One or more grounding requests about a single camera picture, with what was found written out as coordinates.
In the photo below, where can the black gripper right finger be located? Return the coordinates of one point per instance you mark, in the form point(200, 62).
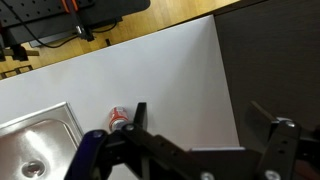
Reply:
point(291, 152)

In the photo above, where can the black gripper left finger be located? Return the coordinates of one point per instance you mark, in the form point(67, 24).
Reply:
point(147, 156)

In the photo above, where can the red soda can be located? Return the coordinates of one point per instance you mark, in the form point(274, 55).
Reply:
point(117, 118)

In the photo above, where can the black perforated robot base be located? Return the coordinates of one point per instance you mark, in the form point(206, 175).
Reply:
point(22, 20)

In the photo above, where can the stainless steel sink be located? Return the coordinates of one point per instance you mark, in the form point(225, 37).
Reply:
point(39, 145)

